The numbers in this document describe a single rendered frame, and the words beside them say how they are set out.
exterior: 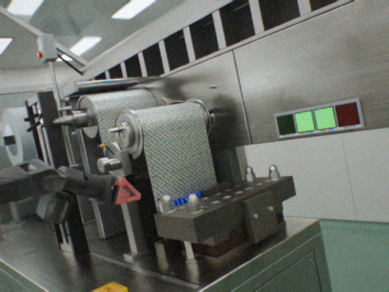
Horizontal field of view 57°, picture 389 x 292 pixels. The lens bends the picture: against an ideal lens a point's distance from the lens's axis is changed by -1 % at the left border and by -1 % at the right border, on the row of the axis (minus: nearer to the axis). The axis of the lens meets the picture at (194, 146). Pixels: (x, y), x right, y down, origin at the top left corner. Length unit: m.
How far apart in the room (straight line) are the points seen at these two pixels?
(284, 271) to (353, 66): 0.53
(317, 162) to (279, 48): 2.82
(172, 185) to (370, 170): 2.72
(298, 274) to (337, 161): 2.71
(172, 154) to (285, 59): 0.41
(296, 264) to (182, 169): 0.41
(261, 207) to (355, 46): 0.45
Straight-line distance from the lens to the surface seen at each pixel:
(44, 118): 1.25
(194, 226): 0.85
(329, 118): 0.98
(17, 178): 0.80
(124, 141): 1.03
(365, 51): 0.94
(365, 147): 3.55
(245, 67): 1.13
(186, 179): 1.08
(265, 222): 0.99
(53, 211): 0.89
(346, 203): 3.78
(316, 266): 1.13
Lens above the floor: 1.23
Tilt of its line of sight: 3 degrees down
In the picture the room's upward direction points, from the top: 12 degrees counter-clockwise
